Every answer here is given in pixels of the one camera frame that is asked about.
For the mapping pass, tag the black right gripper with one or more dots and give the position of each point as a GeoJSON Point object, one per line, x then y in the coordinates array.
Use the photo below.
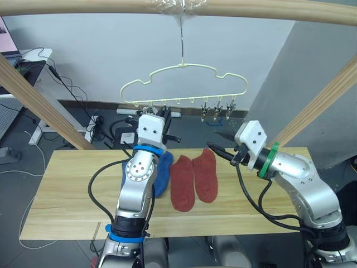
{"type": "Point", "coordinates": [241, 156]}

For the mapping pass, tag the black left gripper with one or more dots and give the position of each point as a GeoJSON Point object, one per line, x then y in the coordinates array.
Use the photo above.
{"type": "Point", "coordinates": [167, 125]}

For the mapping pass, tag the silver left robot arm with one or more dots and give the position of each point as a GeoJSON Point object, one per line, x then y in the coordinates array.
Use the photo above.
{"type": "Point", "coordinates": [136, 181]}

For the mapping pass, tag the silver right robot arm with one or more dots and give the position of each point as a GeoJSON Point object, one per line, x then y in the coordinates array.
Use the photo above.
{"type": "Point", "coordinates": [301, 178]}

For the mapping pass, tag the metal hanger clip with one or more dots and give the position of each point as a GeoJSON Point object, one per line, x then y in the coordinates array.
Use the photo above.
{"type": "Point", "coordinates": [230, 107]}
{"type": "Point", "coordinates": [205, 109]}
{"type": "Point", "coordinates": [150, 109]}
{"type": "Point", "coordinates": [217, 110]}

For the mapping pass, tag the cream plastic clip hanger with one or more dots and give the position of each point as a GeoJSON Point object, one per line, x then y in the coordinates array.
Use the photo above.
{"type": "Point", "coordinates": [182, 65]}

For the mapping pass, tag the blue floor object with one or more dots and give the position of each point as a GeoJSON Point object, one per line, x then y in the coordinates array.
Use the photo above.
{"type": "Point", "coordinates": [214, 124]}

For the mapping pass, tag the short red sock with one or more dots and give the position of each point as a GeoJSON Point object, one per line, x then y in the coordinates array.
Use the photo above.
{"type": "Point", "coordinates": [205, 176]}

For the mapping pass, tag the black base with white label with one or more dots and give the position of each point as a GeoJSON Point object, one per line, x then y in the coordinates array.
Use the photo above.
{"type": "Point", "coordinates": [127, 136]}

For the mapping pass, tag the blue sock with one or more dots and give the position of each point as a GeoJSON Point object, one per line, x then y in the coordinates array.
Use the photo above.
{"type": "Point", "coordinates": [164, 173]}

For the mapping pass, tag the long white power strip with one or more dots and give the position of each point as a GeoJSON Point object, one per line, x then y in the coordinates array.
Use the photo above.
{"type": "Point", "coordinates": [122, 111]}

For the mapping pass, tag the long red sock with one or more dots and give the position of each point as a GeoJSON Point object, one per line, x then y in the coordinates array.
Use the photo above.
{"type": "Point", "coordinates": [181, 184]}

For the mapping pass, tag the clear tape wrap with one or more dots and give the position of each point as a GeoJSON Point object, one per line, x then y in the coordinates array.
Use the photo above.
{"type": "Point", "coordinates": [173, 5]}

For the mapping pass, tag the white desk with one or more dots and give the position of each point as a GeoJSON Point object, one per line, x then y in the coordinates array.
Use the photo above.
{"type": "Point", "coordinates": [42, 54]}

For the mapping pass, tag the perforated metal breadboard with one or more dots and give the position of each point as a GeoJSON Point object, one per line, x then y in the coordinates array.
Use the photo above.
{"type": "Point", "coordinates": [8, 114]}

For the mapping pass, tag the grey floor box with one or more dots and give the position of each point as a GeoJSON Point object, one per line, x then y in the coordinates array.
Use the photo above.
{"type": "Point", "coordinates": [8, 155]}

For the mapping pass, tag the computer monitor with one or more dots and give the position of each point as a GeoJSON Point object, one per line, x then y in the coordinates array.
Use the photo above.
{"type": "Point", "coordinates": [7, 36]}

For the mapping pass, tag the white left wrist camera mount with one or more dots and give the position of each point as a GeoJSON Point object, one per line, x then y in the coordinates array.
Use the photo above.
{"type": "Point", "coordinates": [150, 129]}

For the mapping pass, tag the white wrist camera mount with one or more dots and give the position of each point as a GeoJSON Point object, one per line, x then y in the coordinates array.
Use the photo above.
{"type": "Point", "coordinates": [150, 129]}
{"type": "Point", "coordinates": [252, 134]}

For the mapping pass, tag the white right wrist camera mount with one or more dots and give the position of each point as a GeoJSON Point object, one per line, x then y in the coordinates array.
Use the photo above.
{"type": "Point", "coordinates": [252, 134]}

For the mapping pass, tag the slanted wooden frame post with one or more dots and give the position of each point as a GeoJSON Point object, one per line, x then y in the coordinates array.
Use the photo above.
{"type": "Point", "coordinates": [42, 109]}
{"type": "Point", "coordinates": [320, 103]}

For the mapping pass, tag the wooden frame crossbeam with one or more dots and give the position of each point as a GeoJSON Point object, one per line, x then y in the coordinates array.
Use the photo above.
{"type": "Point", "coordinates": [83, 7]}

